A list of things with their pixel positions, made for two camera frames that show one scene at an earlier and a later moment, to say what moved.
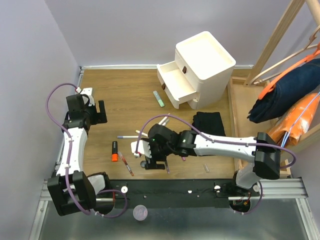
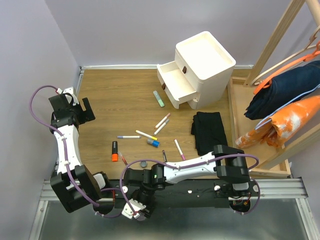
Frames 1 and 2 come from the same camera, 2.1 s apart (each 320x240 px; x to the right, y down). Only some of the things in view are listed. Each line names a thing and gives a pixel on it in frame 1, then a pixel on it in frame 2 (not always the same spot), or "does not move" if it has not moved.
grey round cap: (142, 164) does not move
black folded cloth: (209, 123) does not move
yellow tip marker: (142, 133) does not move
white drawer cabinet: (208, 67) does not move
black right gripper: (151, 162) -> (148, 210)
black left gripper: (100, 117) -> (87, 115)
